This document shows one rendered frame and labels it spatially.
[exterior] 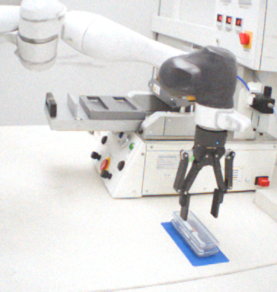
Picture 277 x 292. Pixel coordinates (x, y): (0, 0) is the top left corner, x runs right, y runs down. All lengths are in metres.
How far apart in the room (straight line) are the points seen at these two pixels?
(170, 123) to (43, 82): 1.63
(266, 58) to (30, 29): 0.71
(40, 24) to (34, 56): 0.10
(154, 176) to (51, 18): 0.55
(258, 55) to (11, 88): 1.79
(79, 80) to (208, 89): 1.96
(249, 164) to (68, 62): 1.66
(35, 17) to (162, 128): 0.49
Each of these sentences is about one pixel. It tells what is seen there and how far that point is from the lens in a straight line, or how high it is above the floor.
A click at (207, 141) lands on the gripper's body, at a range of 1.08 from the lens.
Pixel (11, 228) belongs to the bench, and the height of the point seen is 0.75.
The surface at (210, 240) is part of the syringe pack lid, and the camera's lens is 1.15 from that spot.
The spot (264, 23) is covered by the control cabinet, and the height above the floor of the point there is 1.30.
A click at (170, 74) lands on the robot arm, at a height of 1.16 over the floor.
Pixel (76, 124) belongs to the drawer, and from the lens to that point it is 1.36.
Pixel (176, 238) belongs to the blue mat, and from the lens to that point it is 1.23.
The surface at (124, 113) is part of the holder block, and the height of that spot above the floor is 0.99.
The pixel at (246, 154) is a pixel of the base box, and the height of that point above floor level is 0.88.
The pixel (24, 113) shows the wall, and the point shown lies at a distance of 2.94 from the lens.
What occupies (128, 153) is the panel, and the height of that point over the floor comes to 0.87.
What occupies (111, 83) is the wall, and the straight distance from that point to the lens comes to 3.01.
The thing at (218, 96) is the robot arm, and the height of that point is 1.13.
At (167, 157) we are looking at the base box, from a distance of 1.40.
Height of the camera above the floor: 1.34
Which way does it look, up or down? 18 degrees down
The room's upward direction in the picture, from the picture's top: 5 degrees clockwise
